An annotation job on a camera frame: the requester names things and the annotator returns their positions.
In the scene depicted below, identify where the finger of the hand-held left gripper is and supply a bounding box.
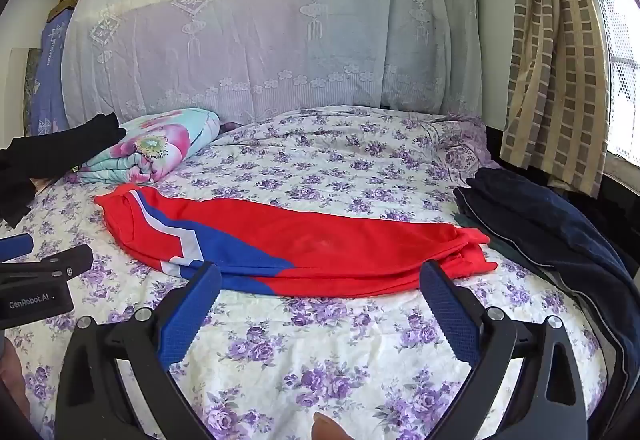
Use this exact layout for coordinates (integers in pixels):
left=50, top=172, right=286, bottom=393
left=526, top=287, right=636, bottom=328
left=0, top=234, right=35, bottom=262
left=0, top=243, right=95, bottom=282

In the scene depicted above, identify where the window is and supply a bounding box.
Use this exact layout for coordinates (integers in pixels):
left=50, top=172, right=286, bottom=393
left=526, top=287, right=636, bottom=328
left=575, top=0, right=640, bottom=171

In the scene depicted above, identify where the person's right hand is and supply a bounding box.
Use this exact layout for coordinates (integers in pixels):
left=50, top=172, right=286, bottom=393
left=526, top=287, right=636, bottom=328
left=311, top=412, right=353, bottom=440

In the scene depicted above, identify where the black clothing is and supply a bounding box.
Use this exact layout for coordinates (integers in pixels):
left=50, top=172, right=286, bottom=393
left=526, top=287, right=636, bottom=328
left=0, top=112, right=127, bottom=228

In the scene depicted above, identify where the dark navy clothing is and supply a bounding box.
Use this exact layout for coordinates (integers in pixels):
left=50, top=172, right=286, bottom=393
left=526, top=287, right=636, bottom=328
left=452, top=166, right=636, bottom=421

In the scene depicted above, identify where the beige checked curtain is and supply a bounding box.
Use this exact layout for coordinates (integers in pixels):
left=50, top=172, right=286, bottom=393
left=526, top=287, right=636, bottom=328
left=500, top=0, right=613, bottom=198

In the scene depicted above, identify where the white edged patterned panel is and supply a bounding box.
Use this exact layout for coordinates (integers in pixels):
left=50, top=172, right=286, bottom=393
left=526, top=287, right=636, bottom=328
left=10, top=47, right=46, bottom=137

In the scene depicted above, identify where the red blue white jersey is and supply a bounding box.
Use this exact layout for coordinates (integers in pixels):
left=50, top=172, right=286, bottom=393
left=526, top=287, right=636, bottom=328
left=94, top=185, right=498, bottom=297

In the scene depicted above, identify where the blue printed cloth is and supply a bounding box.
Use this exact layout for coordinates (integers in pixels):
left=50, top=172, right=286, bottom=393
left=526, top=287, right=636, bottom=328
left=30, top=5, right=76, bottom=136

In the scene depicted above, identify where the teal floral folded blanket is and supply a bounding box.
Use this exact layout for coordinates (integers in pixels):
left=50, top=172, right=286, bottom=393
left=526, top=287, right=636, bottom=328
left=75, top=108, right=223, bottom=186

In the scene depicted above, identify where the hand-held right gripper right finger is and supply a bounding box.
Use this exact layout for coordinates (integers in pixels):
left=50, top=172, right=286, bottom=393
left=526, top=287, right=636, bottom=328
left=419, top=261, right=588, bottom=440

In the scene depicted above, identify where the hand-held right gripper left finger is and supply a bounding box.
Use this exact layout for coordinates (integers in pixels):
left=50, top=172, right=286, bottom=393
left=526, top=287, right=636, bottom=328
left=55, top=261, right=223, bottom=440

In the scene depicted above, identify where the purple patterned pillow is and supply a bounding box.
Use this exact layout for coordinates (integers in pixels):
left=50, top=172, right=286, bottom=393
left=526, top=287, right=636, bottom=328
left=435, top=114, right=501, bottom=183

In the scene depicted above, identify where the white lace headboard cover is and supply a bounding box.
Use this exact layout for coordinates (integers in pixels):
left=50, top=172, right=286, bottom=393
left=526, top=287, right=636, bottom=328
left=60, top=0, right=483, bottom=128

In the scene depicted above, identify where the purple floral bed sheet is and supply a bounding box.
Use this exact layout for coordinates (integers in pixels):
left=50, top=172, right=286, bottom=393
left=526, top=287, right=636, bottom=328
left=15, top=105, right=608, bottom=440

